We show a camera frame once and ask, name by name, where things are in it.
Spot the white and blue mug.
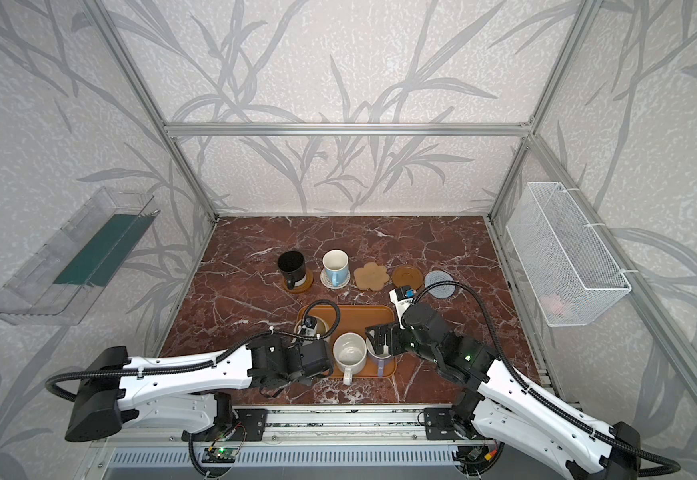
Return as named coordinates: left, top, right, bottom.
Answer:
left=322, top=249, right=350, bottom=285

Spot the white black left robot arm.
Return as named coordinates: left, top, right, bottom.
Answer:
left=46, top=331, right=334, bottom=442

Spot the clear plastic wall shelf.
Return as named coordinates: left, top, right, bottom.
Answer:
left=0, top=187, right=160, bottom=326

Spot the white and purple mug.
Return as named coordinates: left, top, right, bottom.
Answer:
left=366, top=338, right=393, bottom=378

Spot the right black corrugated cable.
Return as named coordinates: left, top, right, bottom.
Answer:
left=413, top=280, right=682, bottom=478

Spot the left black corrugated cable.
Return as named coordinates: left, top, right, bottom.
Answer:
left=43, top=298, right=342, bottom=480

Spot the black mug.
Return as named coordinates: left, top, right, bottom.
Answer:
left=278, top=250, right=306, bottom=290

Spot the right circuit board with wires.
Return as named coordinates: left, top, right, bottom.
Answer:
left=453, top=443, right=502, bottom=466

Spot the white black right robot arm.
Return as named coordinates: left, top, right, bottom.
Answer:
left=365, top=303, right=640, bottom=479

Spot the white wire mesh basket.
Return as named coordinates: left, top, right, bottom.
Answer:
left=506, top=182, right=632, bottom=327

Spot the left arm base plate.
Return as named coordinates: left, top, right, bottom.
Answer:
left=192, top=408, right=268, bottom=443

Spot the grey round woven coaster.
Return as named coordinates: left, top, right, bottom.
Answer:
left=424, top=270, right=455, bottom=299

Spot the beige yellow mug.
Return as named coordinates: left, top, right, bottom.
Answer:
left=296, top=315, right=330, bottom=341

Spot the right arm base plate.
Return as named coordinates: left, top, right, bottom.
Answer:
left=418, top=407, right=492, bottom=442

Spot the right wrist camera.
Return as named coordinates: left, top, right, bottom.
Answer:
left=389, top=285, right=416, bottom=317

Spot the black corrugated cable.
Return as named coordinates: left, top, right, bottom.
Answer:
left=413, top=280, right=682, bottom=478
left=43, top=298, right=342, bottom=480

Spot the brown rectangular serving tray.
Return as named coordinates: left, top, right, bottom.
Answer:
left=310, top=305, right=397, bottom=379

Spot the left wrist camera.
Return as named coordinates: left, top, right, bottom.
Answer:
left=296, top=316, right=322, bottom=337

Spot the brown round wooden coaster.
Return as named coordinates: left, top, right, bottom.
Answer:
left=391, top=264, right=424, bottom=290

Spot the multicolour woven rope coaster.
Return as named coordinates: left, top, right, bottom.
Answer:
left=320, top=270, right=351, bottom=290

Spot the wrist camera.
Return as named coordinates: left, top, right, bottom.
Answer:
left=389, top=285, right=416, bottom=317
left=296, top=316, right=322, bottom=337

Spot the left green circuit board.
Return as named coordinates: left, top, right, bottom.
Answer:
left=202, top=447, right=240, bottom=465

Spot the pink object in basket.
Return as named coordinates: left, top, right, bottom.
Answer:
left=540, top=294, right=570, bottom=317

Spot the cork flower-shaped coaster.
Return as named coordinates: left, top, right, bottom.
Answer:
left=353, top=262, right=390, bottom=292

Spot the aluminium cage frame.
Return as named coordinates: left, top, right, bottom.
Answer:
left=72, top=1, right=697, bottom=479

